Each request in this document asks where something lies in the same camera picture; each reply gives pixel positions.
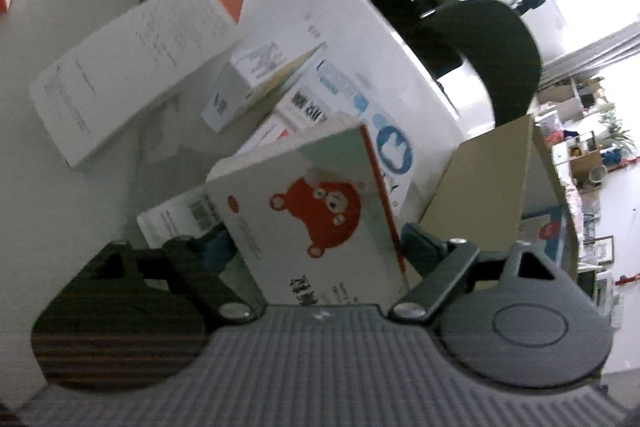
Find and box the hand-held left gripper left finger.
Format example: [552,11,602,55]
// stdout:
[70,229,266,324]

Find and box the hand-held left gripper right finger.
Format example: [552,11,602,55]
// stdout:
[389,221,583,324]

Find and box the brown cardboard box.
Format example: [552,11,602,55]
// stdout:
[419,113,582,294]

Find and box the red bear print box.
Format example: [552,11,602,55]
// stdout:
[204,123,410,308]

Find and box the white marble desktop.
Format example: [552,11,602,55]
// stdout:
[0,0,497,413]

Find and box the white code label box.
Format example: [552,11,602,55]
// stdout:
[136,186,227,254]

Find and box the white blue logo box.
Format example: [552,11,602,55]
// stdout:
[360,106,417,214]

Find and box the small white open box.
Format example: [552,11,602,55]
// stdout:
[201,41,327,134]

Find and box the white blue striped box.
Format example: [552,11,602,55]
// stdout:
[274,57,373,135]

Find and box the wooden cabinet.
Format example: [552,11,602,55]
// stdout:
[550,129,608,188]

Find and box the white flat text box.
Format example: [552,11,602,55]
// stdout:
[27,0,247,171]

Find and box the potted green plant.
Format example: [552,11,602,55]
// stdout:
[597,104,640,160]

